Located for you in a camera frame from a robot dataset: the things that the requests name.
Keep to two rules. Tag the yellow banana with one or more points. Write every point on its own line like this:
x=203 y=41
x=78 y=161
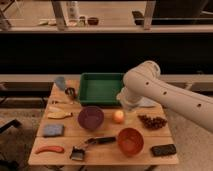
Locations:
x=57 y=113

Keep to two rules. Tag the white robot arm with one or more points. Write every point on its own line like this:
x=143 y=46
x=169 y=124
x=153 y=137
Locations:
x=143 y=81

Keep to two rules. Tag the small metal cup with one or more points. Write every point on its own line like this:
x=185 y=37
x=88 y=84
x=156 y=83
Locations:
x=71 y=92

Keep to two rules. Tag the green plastic tray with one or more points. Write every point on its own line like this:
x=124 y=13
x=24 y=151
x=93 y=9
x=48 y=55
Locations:
x=100 y=89

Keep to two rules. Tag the yellow apple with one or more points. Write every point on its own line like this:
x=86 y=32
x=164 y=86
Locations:
x=118 y=116

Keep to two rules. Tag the purple bowl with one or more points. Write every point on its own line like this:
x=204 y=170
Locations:
x=90 y=117

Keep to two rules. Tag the grey cloth square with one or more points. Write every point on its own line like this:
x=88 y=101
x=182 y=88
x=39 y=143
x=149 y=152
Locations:
x=146 y=102

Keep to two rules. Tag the red bowl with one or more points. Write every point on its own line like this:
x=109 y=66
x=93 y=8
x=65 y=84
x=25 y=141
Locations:
x=130 y=141

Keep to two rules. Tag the bunch of dark grapes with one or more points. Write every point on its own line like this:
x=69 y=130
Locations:
x=152 y=123

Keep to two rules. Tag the dark bowl on shelf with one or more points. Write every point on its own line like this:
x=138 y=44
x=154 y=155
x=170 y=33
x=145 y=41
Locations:
x=93 y=21

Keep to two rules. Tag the small jar on shelf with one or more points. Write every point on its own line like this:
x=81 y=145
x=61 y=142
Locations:
x=82 y=21

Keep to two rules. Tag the blue sponge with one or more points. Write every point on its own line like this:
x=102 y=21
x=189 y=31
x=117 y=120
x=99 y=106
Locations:
x=53 y=130

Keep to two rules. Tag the orange carrot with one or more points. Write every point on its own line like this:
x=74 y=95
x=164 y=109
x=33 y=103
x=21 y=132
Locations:
x=56 y=149

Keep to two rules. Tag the clear bottle on shelf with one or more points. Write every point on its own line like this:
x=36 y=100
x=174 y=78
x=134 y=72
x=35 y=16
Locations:
x=73 y=13

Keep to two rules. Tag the black sponge block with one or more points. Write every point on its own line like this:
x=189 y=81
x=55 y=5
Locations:
x=163 y=150

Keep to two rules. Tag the black handled spatula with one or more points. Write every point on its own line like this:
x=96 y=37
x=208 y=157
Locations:
x=78 y=152

